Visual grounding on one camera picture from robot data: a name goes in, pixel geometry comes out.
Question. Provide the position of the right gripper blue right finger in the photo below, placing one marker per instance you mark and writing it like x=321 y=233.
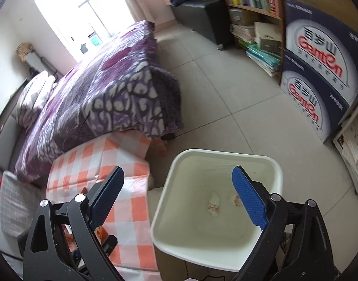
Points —
x=294 y=243

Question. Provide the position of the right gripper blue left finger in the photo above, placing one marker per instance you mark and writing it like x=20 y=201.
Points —
x=62 y=242

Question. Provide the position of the tissue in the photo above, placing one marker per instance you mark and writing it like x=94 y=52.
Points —
x=235 y=200
x=213 y=204

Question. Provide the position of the white plastic trash bin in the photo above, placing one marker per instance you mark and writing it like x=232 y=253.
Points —
x=199 y=217

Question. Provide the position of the orange white checkered tablecloth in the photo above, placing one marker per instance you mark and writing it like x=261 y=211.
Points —
x=80 y=168

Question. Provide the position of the white shelf with papers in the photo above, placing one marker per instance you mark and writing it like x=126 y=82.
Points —
x=346 y=143

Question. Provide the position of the dark grey bed headboard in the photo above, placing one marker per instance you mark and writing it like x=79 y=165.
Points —
x=12 y=135

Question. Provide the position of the lower blue Ganten box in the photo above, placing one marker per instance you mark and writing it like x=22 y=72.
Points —
x=313 y=95

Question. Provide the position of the folded floral quilt pillows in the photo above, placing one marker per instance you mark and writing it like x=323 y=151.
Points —
x=33 y=99

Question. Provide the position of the purple patterned bed blanket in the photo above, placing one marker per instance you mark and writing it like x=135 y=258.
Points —
x=119 y=87

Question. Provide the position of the wooden bookshelf with books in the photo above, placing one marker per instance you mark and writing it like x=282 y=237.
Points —
x=257 y=27

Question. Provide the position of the dark storage bench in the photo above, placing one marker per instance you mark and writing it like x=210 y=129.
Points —
x=209 y=18

